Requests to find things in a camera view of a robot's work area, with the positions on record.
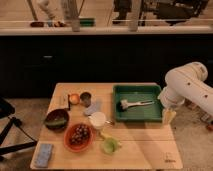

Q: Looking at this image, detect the green plastic tray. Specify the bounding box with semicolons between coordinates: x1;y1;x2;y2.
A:
113;85;163;122

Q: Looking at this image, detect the white dish brush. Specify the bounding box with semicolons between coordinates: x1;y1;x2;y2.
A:
116;99;153;111

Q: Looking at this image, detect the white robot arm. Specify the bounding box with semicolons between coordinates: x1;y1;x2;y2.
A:
158;62;213;125

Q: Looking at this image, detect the green plastic cup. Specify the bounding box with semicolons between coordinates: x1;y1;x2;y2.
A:
101;138;120;155

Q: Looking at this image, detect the white cup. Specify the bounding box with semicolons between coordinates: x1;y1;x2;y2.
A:
89;112;106;130

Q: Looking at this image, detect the grey-blue cloth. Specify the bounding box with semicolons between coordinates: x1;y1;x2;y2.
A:
84;100;101;116

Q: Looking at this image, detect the small metal cup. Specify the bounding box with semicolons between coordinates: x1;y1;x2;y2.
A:
80;92;92;107

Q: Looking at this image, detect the wooden folding table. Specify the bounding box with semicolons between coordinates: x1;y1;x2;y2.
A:
30;83;183;171

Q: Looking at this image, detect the orange bowl with grapes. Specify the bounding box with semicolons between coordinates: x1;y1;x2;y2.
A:
64;123;94;153

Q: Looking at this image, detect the orange fruit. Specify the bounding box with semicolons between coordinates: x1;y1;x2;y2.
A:
69;93;80;105

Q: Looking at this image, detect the dark bowl with cucumber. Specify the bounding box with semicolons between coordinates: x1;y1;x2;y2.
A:
44;109;69;131

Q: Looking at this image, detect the blue sponge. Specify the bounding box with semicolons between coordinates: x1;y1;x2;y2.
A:
34;144;53;168

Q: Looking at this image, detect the black chair base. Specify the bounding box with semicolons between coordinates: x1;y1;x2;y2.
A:
0;97;37;161

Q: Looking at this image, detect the black-handled knife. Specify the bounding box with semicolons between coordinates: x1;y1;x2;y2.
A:
67;94;71;111

